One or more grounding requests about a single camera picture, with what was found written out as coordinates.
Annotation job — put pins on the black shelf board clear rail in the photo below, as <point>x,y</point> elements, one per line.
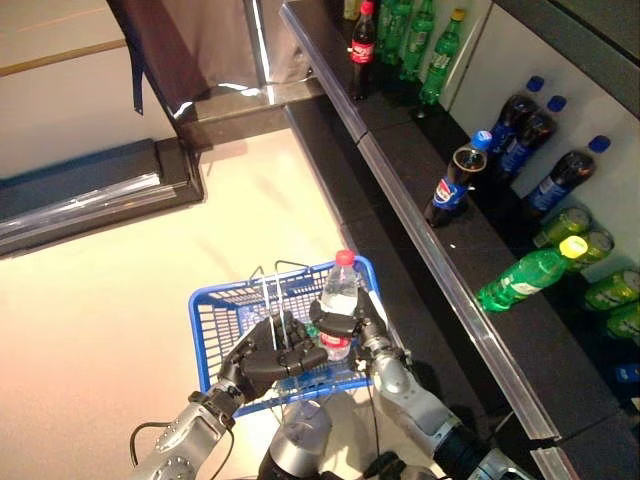
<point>590,450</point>
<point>475,325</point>
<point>325,65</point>

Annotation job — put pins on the black metal frame post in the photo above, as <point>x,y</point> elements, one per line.
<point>260,50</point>

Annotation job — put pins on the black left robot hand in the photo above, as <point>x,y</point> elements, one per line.
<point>270,360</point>

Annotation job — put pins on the clear water bottle red cap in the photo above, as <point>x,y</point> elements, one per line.
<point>340,290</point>

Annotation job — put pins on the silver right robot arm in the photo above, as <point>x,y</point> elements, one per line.
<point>410,395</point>

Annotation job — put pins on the Coca-Cola bottle red cap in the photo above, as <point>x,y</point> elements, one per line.
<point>362,50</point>

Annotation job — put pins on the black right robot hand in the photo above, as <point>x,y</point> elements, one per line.
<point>372,325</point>

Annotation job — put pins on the black shelf board without rail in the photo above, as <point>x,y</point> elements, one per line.
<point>575,40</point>

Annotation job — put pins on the brown curtain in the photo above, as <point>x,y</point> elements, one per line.
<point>200,40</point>

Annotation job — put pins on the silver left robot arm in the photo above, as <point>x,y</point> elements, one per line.
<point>185,440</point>

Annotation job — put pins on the tall blue Oreo box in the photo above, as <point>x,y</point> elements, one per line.
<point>629,372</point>

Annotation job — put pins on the black base shelf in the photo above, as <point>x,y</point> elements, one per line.
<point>350,200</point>

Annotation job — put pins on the blue plastic shopping basket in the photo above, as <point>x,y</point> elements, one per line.
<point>220,320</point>

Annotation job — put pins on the black side display base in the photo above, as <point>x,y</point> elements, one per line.
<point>100,175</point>

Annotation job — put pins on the silver left robot leg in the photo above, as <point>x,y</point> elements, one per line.
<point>300,435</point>

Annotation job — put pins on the black end plinth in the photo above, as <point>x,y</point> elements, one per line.
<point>240,120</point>

